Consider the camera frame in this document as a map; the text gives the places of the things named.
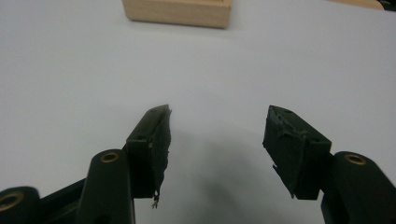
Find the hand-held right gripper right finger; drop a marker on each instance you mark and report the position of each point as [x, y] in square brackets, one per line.
[295, 149]

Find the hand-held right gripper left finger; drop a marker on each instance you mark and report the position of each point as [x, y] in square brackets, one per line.
[146, 155]

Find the small wooden box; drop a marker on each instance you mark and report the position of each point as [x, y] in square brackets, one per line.
[177, 12]

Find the white table mat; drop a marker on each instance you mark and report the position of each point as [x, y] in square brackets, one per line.
[62, 77]

